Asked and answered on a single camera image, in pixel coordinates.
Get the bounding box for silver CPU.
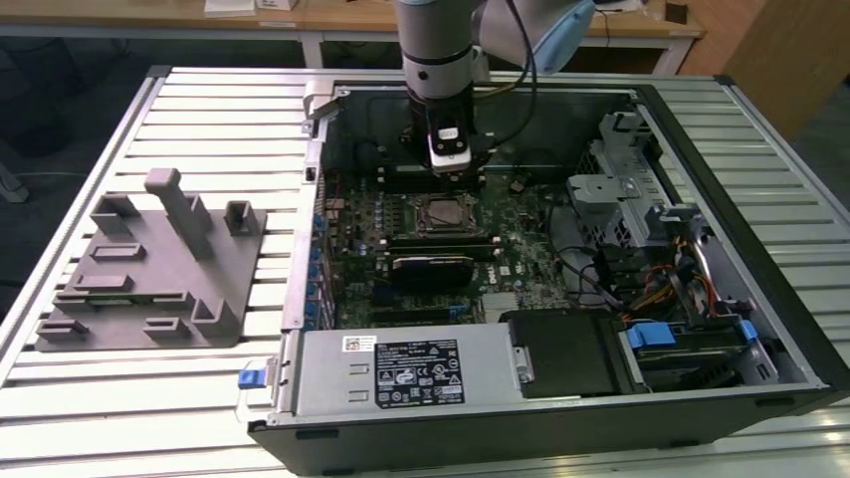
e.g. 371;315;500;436
427;200;467;226

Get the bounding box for CPU socket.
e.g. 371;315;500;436
412;192;484;237

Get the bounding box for grey metal drive cage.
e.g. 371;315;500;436
563;112;707;250

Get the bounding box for green motherboard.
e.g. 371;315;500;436
311;166;599;333

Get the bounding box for black graphics card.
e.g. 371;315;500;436
388;254;477;291

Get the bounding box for wooden desk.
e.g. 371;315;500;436
0;0;707;76

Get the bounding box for small silver heatsink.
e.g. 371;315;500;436
480;293;523;316

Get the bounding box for black expansion slot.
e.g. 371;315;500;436
368;307;448;324

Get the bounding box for grey parts rack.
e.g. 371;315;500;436
32;166;271;354

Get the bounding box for silver power supply unit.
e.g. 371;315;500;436
289;327;533;420

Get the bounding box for hard disk in blue carrier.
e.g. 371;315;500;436
616;322;758;394

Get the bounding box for blue case latch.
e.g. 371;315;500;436
236;361;267;390

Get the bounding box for wooden cabinet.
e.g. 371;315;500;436
682;0;850;139

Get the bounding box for grey furniture leg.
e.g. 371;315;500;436
0;157;29;203

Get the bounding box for black open PC case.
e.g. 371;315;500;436
235;73;850;478

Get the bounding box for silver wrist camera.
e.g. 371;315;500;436
427;126;473;174

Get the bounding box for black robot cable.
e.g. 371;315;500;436
473;0;539;150

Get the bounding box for black wire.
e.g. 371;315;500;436
553;241;623;313

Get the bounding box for yellow and red wires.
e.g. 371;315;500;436
623;264;674;320

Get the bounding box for orange wire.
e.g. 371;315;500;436
690;276;723;321

